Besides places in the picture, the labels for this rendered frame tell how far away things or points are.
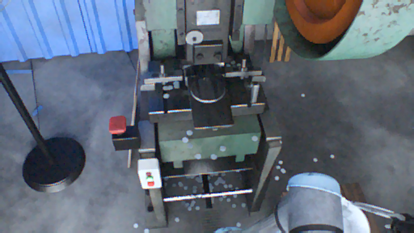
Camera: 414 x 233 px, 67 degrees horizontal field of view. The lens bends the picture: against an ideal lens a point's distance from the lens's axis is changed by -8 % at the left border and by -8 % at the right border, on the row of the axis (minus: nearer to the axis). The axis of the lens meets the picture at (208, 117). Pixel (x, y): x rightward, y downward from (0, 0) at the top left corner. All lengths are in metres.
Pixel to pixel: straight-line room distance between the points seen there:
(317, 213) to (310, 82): 1.90
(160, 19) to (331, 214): 0.71
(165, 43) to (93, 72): 1.21
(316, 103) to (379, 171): 0.62
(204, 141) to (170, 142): 0.13
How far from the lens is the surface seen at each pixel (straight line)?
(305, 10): 1.26
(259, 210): 1.83
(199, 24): 1.11
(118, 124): 1.20
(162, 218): 1.75
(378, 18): 0.86
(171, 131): 1.30
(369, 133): 2.37
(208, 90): 1.24
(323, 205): 0.72
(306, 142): 2.16
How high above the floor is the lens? 1.67
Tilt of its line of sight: 50 degrees down
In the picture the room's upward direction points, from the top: 2 degrees clockwise
